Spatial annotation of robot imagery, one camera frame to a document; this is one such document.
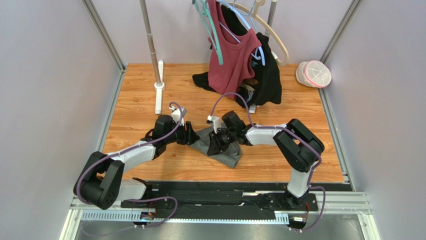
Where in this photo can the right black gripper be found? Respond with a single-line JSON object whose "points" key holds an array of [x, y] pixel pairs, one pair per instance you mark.
{"points": [[216, 143]]}

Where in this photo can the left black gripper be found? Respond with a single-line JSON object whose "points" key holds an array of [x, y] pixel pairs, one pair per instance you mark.
{"points": [[189, 136]]}

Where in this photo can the grey cloth napkin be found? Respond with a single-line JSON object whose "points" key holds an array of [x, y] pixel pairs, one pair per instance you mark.
{"points": [[229, 157]]}

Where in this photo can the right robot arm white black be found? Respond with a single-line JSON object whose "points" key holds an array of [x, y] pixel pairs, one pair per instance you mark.
{"points": [[299, 146]]}

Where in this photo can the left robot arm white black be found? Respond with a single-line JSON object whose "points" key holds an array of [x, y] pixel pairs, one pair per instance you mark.
{"points": [[101, 181]]}

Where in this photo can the white rack foot right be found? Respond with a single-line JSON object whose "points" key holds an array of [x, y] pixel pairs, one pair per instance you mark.
{"points": [[253, 108]]}

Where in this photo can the white rack base foot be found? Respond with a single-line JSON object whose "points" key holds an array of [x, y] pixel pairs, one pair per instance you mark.
{"points": [[159, 86]]}

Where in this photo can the maroon tank top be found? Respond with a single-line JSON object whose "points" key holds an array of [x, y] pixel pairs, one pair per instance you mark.
{"points": [[236, 54]]}

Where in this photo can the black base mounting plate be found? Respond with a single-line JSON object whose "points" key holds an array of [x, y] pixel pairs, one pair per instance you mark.
{"points": [[224, 201]]}

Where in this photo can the black t-shirt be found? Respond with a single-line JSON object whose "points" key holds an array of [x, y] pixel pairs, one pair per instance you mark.
{"points": [[264, 87]]}

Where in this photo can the teal plastic hanger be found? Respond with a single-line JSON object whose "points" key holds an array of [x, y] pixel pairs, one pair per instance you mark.
{"points": [[203, 10]]}

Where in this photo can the light blue plastic hanger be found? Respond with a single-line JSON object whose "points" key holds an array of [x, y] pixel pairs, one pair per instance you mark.
{"points": [[232, 25]]}

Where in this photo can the grey rack pole left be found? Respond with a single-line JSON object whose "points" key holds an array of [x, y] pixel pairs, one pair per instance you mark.
{"points": [[148, 31]]}

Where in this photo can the grey rack pole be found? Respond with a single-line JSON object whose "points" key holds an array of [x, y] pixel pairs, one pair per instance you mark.
{"points": [[271, 13], [148, 31]]}

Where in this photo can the beige wooden hanger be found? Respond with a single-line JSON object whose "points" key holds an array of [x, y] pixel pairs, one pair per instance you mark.
{"points": [[269, 31]]}

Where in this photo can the grey rack pole right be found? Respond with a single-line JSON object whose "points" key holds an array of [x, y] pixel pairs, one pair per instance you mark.
{"points": [[271, 13]]}

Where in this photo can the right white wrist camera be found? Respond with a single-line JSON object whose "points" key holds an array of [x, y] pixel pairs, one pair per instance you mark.
{"points": [[215, 122]]}

